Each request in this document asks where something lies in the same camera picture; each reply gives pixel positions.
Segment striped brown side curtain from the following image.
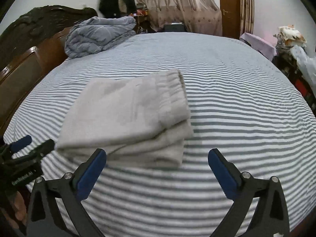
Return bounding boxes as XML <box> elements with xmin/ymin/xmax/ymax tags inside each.
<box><xmin>240</xmin><ymin>0</ymin><xmax>254</xmax><ymax>35</ymax></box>

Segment dark wooden headboard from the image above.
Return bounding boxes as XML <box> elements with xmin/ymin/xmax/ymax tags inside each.
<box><xmin>1</xmin><ymin>5</ymin><xmax>97</xmax><ymax>134</ymax></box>

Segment dark box near curtain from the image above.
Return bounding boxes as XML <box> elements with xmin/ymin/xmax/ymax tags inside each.
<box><xmin>163</xmin><ymin>23</ymin><xmax>186</xmax><ymax>32</ymax></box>

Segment brown wooden door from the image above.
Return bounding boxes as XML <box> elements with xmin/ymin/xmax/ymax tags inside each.
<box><xmin>220</xmin><ymin>0</ymin><xmax>241</xmax><ymax>39</ymax></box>

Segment operator left hand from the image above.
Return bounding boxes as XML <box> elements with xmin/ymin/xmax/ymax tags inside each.
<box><xmin>1</xmin><ymin>192</ymin><xmax>27</xmax><ymax>229</ymax></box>

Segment beige fleece pants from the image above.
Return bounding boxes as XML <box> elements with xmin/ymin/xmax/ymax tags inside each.
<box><xmin>56</xmin><ymin>69</ymin><xmax>193</xmax><ymax>167</ymax></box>

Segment lilac folded cloth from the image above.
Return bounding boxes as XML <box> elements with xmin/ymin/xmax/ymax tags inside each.
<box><xmin>239</xmin><ymin>33</ymin><xmax>277</xmax><ymax>61</ymax></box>

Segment folded grey blue quilt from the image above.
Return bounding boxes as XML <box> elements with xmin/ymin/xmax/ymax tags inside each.
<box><xmin>64</xmin><ymin>16</ymin><xmax>136</xmax><ymax>59</ymax></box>

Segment hanging dark clothes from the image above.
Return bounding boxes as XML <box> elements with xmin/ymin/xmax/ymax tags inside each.
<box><xmin>99</xmin><ymin>0</ymin><xmax>137</xmax><ymax>18</ymax></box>

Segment white dotted fabric bag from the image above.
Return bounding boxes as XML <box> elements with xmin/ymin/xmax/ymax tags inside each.
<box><xmin>290</xmin><ymin>45</ymin><xmax>316</xmax><ymax>96</ymax></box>

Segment floral pillow stack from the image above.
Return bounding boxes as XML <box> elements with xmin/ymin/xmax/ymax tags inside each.
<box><xmin>274</xmin><ymin>25</ymin><xmax>307</xmax><ymax>54</ymax></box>

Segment pink patterned curtain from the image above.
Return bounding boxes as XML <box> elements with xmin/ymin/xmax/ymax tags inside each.
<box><xmin>136</xmin><ymin>0</ymin><xmax>222</xmax><ymax>36</ymax></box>

